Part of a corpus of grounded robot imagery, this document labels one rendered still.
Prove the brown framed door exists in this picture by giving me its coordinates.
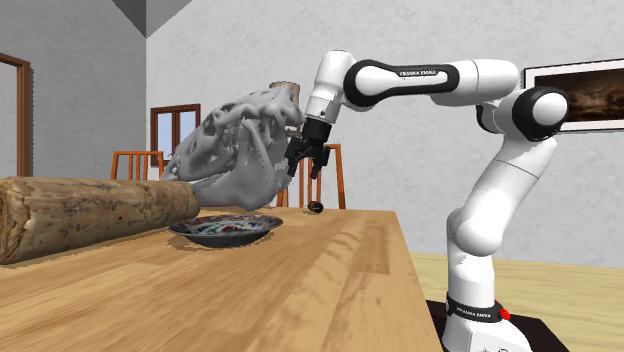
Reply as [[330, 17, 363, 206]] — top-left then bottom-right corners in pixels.
[[0, 51, 34, 178]]

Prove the brown framed window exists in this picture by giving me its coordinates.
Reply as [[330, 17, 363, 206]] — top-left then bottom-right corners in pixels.
[[149, 103, 202, 168]]

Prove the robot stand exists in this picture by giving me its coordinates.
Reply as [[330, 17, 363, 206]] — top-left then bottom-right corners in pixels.
[[425, 299, 571, 352]]

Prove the patterned ceramic plate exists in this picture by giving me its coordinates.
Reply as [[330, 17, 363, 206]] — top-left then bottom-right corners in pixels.
[[168, 213, 284, 248]]

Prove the grey animal skull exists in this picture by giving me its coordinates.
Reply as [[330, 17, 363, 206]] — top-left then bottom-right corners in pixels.
[[160, 88, 307, 212]]

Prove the white framed dark painting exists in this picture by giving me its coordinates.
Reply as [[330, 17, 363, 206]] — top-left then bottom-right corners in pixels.
[[520, 58, 624, 134]]

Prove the wooden log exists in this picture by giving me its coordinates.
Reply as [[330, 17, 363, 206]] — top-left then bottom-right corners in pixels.
[[0, 176, 202, 265]]

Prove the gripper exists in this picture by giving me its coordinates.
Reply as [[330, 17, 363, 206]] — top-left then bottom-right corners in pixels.
[[284, 118, 334, 181]]

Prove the orange wooden chair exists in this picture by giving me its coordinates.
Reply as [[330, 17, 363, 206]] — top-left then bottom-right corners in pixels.
[[109, 150, 166, 182], [275, 143, 347, 210]]

